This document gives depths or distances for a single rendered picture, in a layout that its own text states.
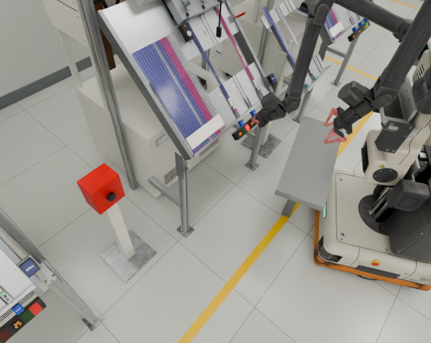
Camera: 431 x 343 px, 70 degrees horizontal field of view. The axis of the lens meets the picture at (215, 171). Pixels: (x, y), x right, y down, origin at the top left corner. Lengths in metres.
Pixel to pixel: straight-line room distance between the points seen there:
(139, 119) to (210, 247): 0.89
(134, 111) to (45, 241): 0.98
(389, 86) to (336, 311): 1.32
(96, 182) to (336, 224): 1.32
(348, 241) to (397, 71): 1.06
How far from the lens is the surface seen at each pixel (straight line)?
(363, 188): 2.15
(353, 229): 1.95
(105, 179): 1.33
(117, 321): 1.90
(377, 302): 2.15
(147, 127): 1.74
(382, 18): 1.47
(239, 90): 1.70
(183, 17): 1.56
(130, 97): 1.95
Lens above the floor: 1.81
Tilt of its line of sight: 52 degrees down
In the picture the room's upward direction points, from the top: 5 degrees clockwise
